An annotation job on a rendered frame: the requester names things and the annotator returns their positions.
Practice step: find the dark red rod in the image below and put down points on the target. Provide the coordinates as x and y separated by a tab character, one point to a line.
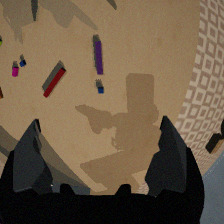
54	82

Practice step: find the purple rod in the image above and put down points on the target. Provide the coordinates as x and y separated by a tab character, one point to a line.
99	57

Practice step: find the small magenta block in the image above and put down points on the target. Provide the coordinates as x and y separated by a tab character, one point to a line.
15	71

